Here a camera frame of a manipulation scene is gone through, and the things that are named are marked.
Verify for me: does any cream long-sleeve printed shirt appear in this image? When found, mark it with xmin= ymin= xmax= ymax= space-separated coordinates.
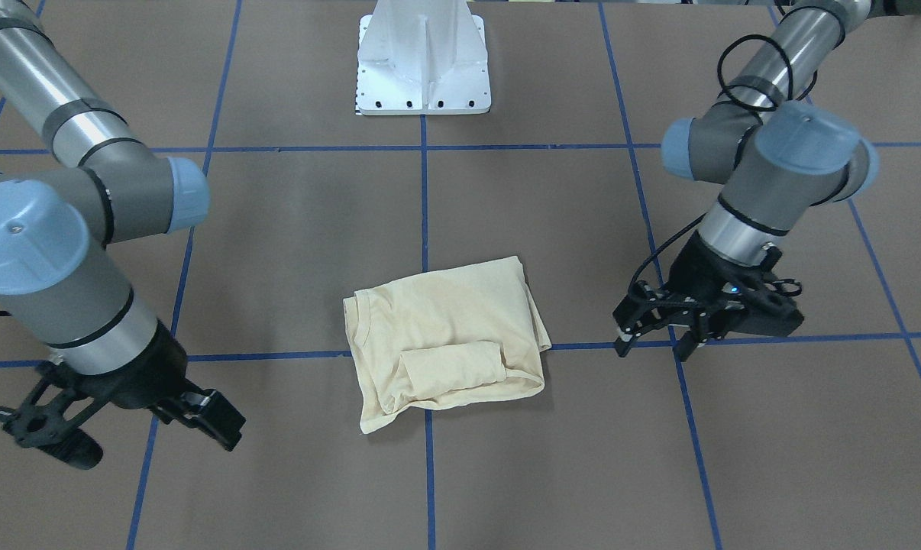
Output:
xmin=343 ymin=255 xmax=551 ymax=434

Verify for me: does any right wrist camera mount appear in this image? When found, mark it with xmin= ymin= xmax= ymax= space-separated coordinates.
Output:
xmin=1 ymin=360 xmax=108 ymax=471

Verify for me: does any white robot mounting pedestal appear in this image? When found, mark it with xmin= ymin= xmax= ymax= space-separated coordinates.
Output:
xmin=355 ymin=1 xmax=493 ymax=116

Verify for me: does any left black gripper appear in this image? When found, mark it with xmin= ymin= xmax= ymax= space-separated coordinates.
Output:
xmin=612 ymin=229 xmax=805 ymax=363

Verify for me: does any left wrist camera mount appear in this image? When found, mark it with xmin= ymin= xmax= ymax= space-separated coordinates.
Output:
xmin=734 ymin=243 xmax=805 ymax=338

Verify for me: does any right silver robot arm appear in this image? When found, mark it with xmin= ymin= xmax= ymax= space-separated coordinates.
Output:
xmin=0 ymin=1 xmax=245 ymax=469

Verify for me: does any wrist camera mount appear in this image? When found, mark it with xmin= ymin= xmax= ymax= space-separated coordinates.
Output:
xmin=734 ymin=243 xmax=805 ymax=338
xmin=1 ymin=360 xmax=108 ymax=471

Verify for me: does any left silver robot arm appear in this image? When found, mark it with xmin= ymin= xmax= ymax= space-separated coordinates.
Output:
xmin=612 ymin=1 xmax=879 ymax=360

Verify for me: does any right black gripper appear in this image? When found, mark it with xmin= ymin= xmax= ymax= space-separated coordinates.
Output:
xmin=86 ymin=322 xmax=245 ymax=451

